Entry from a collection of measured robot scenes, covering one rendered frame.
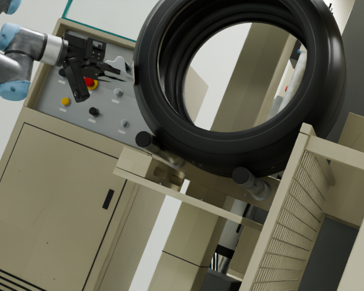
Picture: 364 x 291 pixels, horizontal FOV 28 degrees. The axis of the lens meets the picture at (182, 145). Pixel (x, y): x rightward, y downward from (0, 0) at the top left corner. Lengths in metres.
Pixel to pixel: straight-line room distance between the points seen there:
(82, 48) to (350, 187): 0.84
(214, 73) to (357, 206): 2.84
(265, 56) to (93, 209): 0.86
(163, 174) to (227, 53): 2.83
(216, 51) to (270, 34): 2.58
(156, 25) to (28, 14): 3.77
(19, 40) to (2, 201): 1.08
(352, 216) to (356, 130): 0.25
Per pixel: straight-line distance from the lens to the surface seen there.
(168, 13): 1.99
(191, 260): 2.23
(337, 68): 1.90
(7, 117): 5.52
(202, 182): 2.21
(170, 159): 2.12
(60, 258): 2.70
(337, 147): 1.33
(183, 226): 2.24
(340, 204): 2.10
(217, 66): 4.83
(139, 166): 1.91
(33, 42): 1.87
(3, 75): 1.81
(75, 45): 1.93
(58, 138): 2.75
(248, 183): 1.87
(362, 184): 2.11
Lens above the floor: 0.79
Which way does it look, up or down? 4 degrees up
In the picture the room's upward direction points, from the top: 21 degrees clockwise
